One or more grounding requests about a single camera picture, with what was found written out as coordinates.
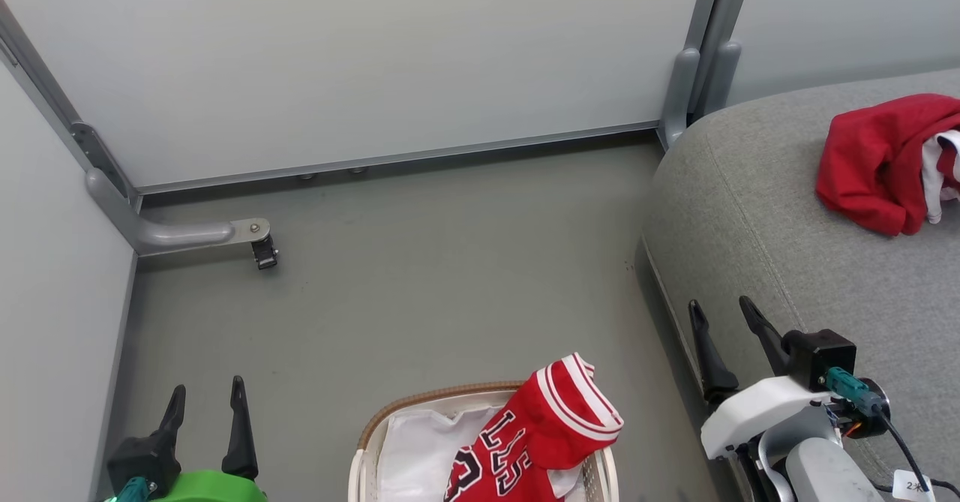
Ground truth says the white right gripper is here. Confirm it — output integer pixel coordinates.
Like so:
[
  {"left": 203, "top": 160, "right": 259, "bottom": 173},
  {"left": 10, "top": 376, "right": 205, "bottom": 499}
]
[{"left": 688, "top": 295, "right": 833, "bottom": 461}]

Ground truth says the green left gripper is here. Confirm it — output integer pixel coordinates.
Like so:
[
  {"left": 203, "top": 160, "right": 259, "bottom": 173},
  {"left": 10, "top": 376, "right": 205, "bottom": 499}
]
[{"left": 152, "top": 375, "right": 269, "bottom": 502}]

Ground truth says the white laundry basket brown rim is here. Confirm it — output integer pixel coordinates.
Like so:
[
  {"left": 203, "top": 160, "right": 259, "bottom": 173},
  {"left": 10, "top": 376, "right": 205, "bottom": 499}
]
[{"left": 348, "top": 380, "right": 620, "bottom": 502}]

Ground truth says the grey fabric sofa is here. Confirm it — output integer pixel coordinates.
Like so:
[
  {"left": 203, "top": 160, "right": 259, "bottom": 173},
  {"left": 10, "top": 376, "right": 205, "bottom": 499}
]
[{"left": 641, "top": 68, "right": 960, "bottom": 502}]

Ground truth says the black caster wheel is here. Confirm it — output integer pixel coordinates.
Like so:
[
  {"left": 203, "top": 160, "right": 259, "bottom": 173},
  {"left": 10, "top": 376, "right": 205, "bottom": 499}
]
[{"left": 250, "top": 234, "right": 279, "bottom": 271}]

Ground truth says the grey partition foot with plate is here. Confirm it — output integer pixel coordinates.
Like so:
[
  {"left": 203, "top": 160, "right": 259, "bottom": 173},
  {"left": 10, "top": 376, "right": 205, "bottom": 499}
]
[{"left": 84, "top": 168, "right": 272, "bottom": 257}]

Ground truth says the white cloth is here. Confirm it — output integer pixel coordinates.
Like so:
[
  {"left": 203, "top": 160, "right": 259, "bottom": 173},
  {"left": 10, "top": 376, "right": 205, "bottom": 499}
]
[{"left": 376, "top": 406, "right": 586, "bottom": 502}]

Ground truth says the red basketball jersey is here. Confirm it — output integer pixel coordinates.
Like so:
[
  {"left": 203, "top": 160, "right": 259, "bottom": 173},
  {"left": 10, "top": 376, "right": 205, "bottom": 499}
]
[{"left": 444, "top": 352, "right": 625, "bottom": 502}]

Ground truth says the red garment with white lining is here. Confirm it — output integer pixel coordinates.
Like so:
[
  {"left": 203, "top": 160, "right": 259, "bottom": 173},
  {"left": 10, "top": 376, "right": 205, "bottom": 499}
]
[{"left": 815, "top": 93, "right": 960, "bottom": 237}]

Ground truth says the teal cable connector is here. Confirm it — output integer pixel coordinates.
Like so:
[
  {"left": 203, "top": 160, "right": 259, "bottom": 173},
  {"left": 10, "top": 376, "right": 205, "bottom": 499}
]
[
  {"left": 826, "top": 366, "right": 877, "bottom": 415},
  {"left": 112, "top": 476, "right": 151, "bottom": 502}
]

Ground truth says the thin black cable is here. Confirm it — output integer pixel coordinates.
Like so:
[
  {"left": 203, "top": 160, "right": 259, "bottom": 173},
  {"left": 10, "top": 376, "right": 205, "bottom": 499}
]
[{"left": 870, "top": 404, "right": 960, "bottom": 497}]

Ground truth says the white paper cable tag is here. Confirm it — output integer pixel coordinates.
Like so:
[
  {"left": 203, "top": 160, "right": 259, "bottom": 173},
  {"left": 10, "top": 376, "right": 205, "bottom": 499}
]
[{"left": 892, "top": 470, "right": 935, "bottom": 502}]

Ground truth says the grey metal partition rail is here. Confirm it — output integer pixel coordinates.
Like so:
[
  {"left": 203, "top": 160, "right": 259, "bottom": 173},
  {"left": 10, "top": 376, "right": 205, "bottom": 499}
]
[{"left": 137, "top": 120, "right": 662, "bottom": 195}]

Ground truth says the grey metal partition post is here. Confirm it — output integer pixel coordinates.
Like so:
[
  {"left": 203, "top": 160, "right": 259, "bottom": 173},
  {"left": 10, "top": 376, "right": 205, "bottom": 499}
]
[
  {"left": 0, "top": 0, "right": 142, "bottom": 212},
  {"left": 681, "top": 0, "right": 758, "bottom": 122}
]

